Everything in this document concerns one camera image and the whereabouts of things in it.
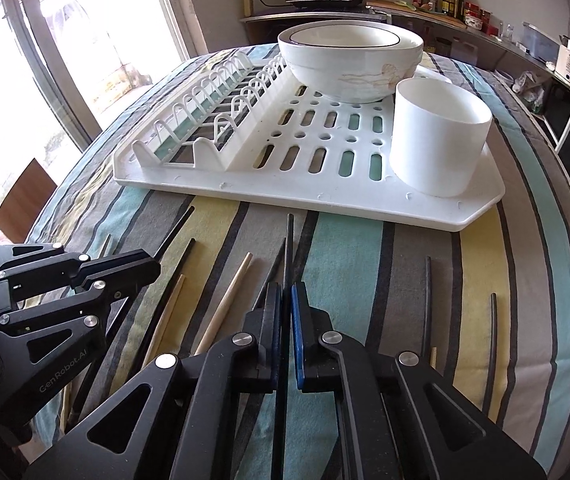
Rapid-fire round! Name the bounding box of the white ceramic bowl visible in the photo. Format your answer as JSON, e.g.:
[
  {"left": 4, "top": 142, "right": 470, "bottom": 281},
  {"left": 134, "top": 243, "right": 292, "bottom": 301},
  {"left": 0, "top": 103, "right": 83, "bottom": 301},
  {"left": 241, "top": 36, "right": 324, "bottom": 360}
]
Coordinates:
[{"left": 277, "top": 20, "right": 424, "bottom": 104}]

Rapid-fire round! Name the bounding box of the white plastic dish rack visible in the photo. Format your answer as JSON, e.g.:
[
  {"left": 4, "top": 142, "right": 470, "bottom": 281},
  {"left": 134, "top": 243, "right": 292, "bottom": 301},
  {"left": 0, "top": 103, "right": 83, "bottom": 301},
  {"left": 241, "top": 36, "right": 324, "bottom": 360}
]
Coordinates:
[{"left": 113, "top": 53, "right": 505, "bottom": 232}]

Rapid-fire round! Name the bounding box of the wooden cutting board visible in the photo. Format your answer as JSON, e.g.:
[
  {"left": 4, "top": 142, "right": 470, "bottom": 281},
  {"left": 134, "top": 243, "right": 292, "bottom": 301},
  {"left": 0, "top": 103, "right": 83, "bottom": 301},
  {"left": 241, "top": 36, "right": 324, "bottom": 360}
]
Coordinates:
[{"left": 365, "top": 0, "right": 467, "bottom": 30}]

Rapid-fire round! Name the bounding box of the wooden chair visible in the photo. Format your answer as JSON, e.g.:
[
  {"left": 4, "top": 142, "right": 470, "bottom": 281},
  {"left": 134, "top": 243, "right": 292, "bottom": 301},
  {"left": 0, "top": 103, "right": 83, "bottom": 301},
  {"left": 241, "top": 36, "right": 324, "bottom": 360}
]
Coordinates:
[{"left": 0, "top": 158, "right": 56, "bottom": 244}]

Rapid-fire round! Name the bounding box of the striped tablecloth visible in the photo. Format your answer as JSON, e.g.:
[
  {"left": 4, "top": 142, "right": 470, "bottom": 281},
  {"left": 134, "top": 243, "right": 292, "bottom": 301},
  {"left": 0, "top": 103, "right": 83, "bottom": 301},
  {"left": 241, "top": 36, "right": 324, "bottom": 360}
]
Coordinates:
[{"left": 28, "top": 53, "right": 570, "bottom": 479}]

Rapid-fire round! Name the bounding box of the clear plastic storage container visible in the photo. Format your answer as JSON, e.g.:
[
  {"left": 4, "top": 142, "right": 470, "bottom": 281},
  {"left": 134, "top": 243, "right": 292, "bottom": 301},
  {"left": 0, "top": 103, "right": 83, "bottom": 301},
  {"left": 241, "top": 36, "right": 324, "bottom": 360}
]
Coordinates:
[{"left": 521, "top": 22, "right": 559, "bottom": 63}]

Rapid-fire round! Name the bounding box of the black induction cooker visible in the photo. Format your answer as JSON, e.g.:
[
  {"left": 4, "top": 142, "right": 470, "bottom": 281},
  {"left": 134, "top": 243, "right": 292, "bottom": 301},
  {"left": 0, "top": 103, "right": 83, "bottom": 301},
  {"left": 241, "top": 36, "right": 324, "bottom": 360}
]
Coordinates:
[{"left": 286, "top": 0, "right": 364, "bottom": 11}]

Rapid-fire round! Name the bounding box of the white cylindrical utensil cup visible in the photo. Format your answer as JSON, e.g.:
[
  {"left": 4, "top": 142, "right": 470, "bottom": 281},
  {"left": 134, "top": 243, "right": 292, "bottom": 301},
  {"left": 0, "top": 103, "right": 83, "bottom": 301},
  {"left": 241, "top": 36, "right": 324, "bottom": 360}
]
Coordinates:
[{"left": 390, "top": 78, "right": 493, "bottom": 197}]

